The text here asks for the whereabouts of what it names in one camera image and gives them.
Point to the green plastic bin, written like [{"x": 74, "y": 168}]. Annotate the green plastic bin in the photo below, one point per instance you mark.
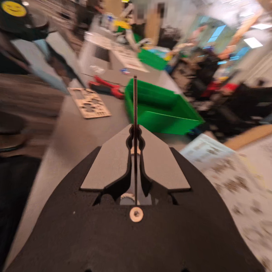
[
  {"x": 161, "y": 121},
  {"x": 152, "y": 59}
]

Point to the white printed paper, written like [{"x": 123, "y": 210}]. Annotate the white printed paper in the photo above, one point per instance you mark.
[{"x": 129, "y": 57}]

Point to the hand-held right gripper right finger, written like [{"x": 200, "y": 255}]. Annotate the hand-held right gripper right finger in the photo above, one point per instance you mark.
[{"x": 163, "y": 165}]

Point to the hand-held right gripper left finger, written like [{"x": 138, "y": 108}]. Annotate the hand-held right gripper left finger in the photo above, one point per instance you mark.
[{"x": 110, "y": 165}]

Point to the folded white instruction leaflet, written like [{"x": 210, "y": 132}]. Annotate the folded white instruction leaflet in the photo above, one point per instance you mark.
[{"x": 212, "y": 153}]

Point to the wooden sheet with large cutouts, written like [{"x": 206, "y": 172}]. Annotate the wooden sheet with large cutouts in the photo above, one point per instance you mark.
[{"x": 98, "y": 112}]

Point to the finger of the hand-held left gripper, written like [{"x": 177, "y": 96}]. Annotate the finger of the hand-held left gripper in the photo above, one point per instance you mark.
[
  {"x": 63, "y": 51},
  {"x": 40, "y": 61}
]

